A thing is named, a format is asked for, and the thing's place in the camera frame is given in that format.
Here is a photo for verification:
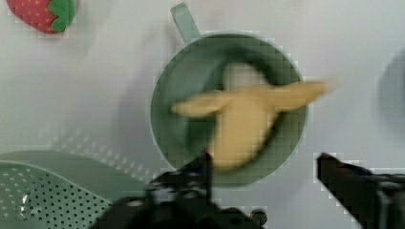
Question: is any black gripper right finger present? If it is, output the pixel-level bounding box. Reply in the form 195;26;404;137
316;153;405;229

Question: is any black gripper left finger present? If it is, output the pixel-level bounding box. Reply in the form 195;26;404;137
90;151;267;229

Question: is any yellow plush peeled banana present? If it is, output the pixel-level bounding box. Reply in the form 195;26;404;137
171;62;331;172

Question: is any green mug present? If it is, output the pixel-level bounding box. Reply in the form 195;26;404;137
150;3;308;187

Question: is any blue bowl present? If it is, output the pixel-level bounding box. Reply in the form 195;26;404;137
378;50;405;135

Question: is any green perforated colander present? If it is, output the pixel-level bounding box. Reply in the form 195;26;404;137
0;151;145;229

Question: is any large plush strawberry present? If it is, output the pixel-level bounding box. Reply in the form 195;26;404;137
6;0;76;34

